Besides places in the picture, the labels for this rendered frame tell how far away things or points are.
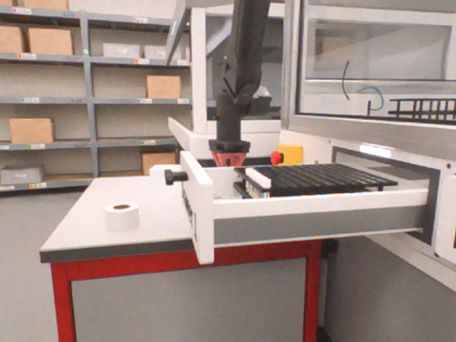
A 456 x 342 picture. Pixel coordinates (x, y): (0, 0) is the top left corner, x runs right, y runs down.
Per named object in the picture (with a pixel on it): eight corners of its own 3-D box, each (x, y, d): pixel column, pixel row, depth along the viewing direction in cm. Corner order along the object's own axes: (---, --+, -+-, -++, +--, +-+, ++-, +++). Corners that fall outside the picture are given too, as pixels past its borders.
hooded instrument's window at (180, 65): (192, 133, 136) (189, 10, 126) (169, 117, 306) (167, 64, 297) (436, 128, 159) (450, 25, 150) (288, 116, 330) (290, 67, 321)
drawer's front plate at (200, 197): (200, 266, 43) (198, 181, 41) (181, 202, 71) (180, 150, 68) (214, 265, 43) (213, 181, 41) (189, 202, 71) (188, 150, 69)
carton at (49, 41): (31, 56, 362) (27, 27, 356) (37, 59, 391) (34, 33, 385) (72, 57, 374) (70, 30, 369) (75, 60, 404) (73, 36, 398)
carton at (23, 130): (11, 144, 372) (7, 118, 366) (18, 142, 401) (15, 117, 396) (52, 144, 385) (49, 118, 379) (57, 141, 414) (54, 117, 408)
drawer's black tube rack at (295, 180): (260, 230, 50) (261, 188, 49) (233, 198, 67) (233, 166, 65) (394, 220, 54) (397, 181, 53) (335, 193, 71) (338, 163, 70)
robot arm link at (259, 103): (228, 56, 71) (245, 83, 67) (270, 59, 77) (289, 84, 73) (210, 100, 80) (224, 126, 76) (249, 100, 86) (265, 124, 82)
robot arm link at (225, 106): (211, 90, 77) (224, 89, 72) (237, 90, 80) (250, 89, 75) (211, 121, 78) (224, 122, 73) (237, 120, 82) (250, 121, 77)
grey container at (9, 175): (0, 185, 376) (-2, 170, 373) (8, 179, 404) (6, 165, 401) (41, 183, 389) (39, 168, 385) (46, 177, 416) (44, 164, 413)
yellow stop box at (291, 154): (284, 173, 90) (285, 146, 89) (274, 168, 97) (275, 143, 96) (302, 172, 91) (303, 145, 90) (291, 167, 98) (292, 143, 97)
